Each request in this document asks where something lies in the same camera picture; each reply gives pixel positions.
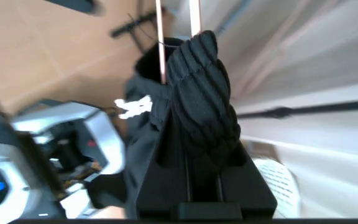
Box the white laundry basket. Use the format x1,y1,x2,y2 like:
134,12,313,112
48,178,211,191
252,157,301,219

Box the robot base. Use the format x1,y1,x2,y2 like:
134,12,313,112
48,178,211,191
0,99,127,220

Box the pink clothes hanger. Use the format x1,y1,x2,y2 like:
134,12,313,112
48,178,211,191
155,0,203,85

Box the black shorts with green print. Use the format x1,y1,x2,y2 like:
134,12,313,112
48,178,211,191
114,29,242,219

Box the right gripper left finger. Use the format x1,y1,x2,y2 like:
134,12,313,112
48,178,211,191
135,105,195,219

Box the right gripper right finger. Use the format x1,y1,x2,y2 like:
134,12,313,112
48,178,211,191
218,144,278,219

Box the black clothes rack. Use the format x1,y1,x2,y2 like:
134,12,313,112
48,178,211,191
109,8,358,119

